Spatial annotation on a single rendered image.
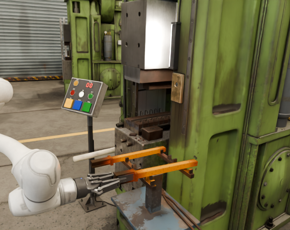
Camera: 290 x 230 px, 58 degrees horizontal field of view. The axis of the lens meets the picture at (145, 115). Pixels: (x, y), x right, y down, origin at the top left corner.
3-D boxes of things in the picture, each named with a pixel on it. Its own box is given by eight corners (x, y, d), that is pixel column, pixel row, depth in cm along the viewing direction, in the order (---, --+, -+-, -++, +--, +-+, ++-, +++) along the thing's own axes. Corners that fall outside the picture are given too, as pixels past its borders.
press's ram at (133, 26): (152, 71, 152) (155, -3, 140) (121, 64, 182) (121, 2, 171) (203, 68, 175) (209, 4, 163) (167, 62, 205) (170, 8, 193)
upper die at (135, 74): (139, 83, 165) (140, 68, 163) (124, 78, 181) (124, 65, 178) (188, 79, 188) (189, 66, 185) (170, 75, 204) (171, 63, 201)
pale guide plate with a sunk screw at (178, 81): (179, 103, 154) (182, 74, 149) (170, 100, 161) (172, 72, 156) (182, 102, 155) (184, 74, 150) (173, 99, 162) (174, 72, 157)
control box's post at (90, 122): (91, 205, 247) (87, 94, 216) (90, 203, 250) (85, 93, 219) (95, 204, 249) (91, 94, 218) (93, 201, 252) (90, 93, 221)
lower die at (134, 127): (138, 135, 176) (138, 123, 173) (123, 126, 192) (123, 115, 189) (184, 125, 198) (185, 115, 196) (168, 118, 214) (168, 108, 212)
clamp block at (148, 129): (148, 141, 166) (148, 132, 164) (141, 137, 173) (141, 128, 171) (163, 138, 173) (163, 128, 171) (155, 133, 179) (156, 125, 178)
